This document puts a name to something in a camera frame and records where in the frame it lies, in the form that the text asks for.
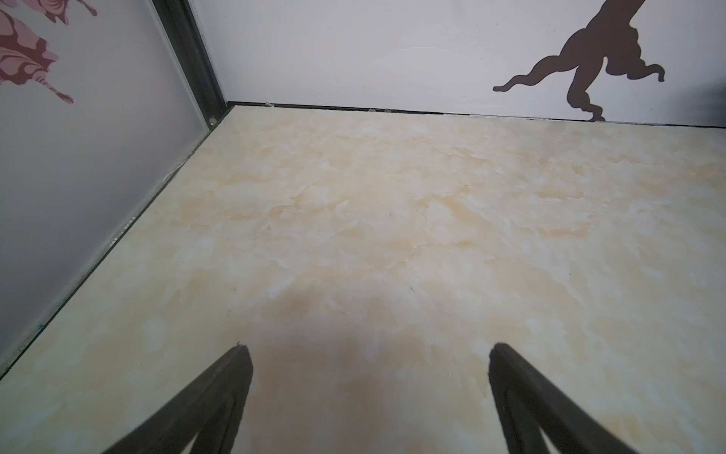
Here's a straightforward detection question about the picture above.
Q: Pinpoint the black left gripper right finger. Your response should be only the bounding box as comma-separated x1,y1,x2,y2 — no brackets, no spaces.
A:
489,342,634,453

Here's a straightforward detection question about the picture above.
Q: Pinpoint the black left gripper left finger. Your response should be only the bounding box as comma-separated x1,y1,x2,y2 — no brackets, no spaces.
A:
106,344,253,453

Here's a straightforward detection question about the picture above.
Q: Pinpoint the black corner frame post left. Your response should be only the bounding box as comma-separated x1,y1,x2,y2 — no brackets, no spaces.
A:
151,0,229,130

